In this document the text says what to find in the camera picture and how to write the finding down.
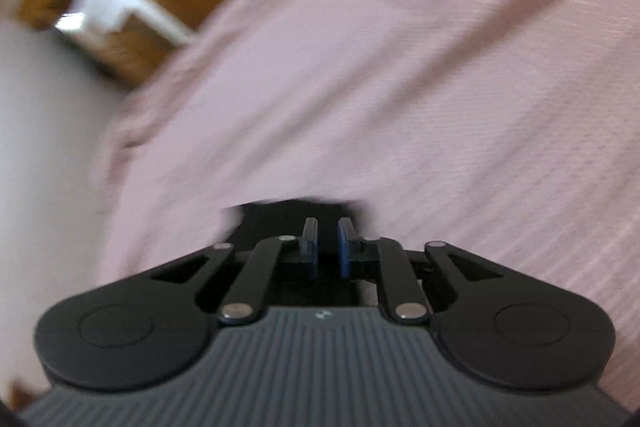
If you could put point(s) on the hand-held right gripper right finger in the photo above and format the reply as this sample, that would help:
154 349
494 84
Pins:
345 249

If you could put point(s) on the pink checked blanket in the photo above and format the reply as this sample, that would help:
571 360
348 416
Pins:
375 82

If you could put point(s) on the black button cardigan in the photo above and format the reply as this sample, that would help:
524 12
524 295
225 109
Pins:
280 219

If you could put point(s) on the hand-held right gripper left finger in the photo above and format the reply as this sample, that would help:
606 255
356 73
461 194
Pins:
311 249

